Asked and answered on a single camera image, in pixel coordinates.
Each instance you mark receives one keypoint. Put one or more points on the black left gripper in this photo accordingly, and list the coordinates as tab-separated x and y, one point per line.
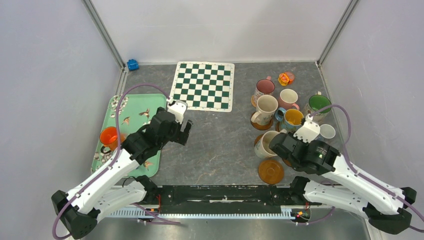
180	136

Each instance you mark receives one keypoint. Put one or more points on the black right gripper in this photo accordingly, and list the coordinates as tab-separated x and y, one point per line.
280	145

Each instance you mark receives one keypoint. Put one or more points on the brown wooden ridged coaster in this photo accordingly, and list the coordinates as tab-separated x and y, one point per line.
263	127
271	171

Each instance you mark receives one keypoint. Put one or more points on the yellow interior mug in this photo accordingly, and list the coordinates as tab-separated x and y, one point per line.
289	120

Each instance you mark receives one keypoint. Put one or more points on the beige mug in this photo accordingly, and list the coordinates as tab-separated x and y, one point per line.
262	147

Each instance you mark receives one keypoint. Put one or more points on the grey white mug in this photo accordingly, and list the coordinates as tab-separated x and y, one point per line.
327	132

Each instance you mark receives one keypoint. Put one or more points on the green interior cartoon mug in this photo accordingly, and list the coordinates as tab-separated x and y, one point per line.
315	103

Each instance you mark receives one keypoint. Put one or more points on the pink mug cream interior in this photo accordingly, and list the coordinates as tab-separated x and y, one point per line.
287	99

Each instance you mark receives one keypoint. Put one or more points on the cream ceramic mug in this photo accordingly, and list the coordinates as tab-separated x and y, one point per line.
266	107

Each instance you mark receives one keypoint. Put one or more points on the woven rattan coaster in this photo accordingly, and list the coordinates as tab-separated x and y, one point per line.
253	102

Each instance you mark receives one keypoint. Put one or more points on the pink ghost pattern mug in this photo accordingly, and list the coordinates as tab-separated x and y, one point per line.
264	87

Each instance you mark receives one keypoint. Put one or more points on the orange mug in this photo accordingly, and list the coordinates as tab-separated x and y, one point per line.
109	140

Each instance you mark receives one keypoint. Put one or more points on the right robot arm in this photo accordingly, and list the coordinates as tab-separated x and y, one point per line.
383	206

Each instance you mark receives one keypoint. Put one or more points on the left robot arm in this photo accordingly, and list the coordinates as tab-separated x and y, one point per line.
80	209

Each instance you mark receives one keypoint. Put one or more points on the green white chessboard mat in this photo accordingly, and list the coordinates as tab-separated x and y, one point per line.
204	86

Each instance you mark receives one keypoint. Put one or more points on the green floral tray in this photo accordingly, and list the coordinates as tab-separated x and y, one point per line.
135	111

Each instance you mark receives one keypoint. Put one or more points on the orange pink toy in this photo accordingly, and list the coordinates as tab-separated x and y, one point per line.
286	78

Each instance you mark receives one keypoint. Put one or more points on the blue toy block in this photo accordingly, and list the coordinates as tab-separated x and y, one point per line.
132	65

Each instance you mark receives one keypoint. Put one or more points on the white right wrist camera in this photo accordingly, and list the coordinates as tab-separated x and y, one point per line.
308	131

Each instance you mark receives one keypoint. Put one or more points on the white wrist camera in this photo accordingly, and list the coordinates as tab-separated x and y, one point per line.
308	131
177	108

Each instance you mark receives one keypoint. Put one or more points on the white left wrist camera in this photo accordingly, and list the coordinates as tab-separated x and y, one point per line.
177	108

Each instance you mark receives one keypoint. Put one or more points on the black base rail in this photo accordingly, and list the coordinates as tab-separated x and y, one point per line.
222	199

